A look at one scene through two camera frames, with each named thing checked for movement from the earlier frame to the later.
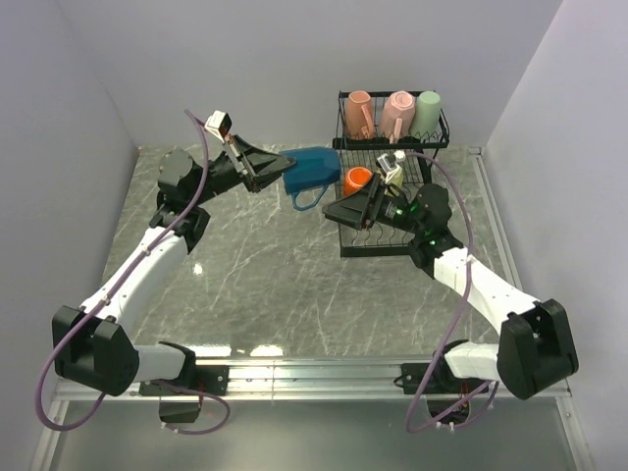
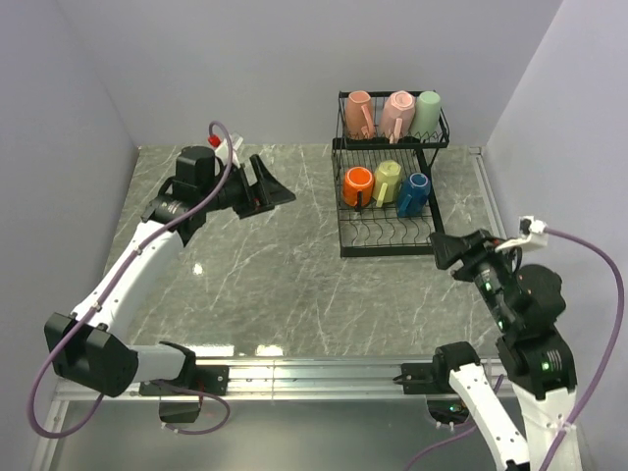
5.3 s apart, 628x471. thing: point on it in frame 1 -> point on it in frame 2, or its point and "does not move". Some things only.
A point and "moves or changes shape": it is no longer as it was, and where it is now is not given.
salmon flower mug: (359, 116) does not move
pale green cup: (426, 115) does not move
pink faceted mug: (397, 115) does not move
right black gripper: (353, 210) -> (446, 247)
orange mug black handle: (355, 179) does not move
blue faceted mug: (315, 168) moves or changes shape
